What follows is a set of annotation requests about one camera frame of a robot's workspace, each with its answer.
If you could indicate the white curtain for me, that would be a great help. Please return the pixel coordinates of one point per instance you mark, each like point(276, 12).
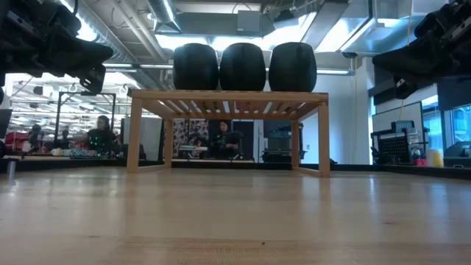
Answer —
point(151, 136)

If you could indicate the wooden slatted rack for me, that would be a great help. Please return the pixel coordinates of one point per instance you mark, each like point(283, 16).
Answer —
point(228, 96)

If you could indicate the long silver duct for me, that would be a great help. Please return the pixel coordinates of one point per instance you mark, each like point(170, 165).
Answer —
point(121, 40)

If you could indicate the all-black mug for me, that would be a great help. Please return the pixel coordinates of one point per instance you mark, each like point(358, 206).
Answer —
point(195, 68)

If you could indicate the red storage bin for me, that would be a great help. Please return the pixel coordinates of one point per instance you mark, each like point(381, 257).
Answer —
point(16, 140)

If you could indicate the whiteboard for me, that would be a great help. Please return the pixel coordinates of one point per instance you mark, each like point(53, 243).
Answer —
point(397, 116)

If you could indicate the grey ceiling box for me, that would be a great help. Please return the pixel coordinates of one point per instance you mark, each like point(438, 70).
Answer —
point(250, 21)

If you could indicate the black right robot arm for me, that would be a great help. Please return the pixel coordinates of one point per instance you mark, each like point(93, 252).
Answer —
point(456, 22)

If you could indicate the black mug red interior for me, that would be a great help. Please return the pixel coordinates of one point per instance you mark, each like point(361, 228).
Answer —
point(292, 68)

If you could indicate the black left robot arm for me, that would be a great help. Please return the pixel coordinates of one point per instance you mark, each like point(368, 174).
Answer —
point(22, 18)

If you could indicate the black shelf cart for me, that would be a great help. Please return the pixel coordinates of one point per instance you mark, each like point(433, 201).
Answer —
point(279, 154)

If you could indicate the round silver duct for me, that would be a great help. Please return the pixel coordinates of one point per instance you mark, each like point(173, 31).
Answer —
point(163, 13)

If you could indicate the patterned panel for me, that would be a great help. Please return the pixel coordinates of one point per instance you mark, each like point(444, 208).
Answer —
point(182, 129)

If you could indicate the black monitor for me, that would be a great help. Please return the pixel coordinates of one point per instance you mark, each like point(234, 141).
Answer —
point(5, 123)

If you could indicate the person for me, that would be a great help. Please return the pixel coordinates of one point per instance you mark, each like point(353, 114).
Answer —
point(226, 141)
point(36, 136)
point(101, 138)
point(66, 140)

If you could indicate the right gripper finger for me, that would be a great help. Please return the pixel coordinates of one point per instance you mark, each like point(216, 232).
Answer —
point(395, 62)
point(406, 88)

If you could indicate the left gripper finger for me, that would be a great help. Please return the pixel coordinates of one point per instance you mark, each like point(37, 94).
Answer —
point(93, 57)
point(93, 79)

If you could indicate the black machine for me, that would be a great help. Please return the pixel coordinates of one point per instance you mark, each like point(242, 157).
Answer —
point(458, 152)

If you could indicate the black aluminium frame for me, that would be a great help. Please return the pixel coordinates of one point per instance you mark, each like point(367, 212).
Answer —
point(423, 172)

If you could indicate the rectangular silver duct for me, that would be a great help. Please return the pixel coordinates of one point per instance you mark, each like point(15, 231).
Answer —
point(331, 22)

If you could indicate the yellow container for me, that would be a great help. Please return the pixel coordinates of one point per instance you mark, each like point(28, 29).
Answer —
point(438, 159)

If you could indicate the black gantry frame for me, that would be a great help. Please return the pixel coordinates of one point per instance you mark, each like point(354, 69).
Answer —
point(58, 117)

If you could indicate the pink container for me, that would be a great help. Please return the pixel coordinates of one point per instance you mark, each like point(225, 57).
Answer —
point(420, 162)

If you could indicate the black pegboard cart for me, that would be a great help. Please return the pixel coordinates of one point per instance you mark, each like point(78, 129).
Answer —
point(395, 149)

